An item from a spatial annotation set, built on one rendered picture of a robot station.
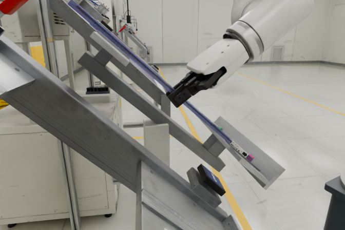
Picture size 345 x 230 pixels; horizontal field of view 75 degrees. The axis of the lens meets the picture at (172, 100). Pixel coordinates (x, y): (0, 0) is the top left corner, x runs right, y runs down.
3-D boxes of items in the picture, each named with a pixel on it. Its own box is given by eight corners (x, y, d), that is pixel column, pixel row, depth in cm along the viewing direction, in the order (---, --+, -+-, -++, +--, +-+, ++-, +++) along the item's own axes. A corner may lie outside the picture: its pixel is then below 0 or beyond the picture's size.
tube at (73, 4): (247, 159, 55) (250, 155, 55) (250, 162, 54) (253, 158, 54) (69, 4, 38) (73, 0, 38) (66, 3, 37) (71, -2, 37)
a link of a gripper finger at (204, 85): (226, 57, 44) (203, 68, 47) (216, 79, 38) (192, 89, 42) (229, 61, 44) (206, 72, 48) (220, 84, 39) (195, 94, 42)
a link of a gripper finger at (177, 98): (192, 75, 45) (166, 96, 45) (197, 78, 42) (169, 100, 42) (201, 87, 46) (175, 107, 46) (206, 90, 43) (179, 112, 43)
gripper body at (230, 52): (220, 30, 49) (180, 61, 50) (244, 28, 40) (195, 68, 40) (237, 56, 52) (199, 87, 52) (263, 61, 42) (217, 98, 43)
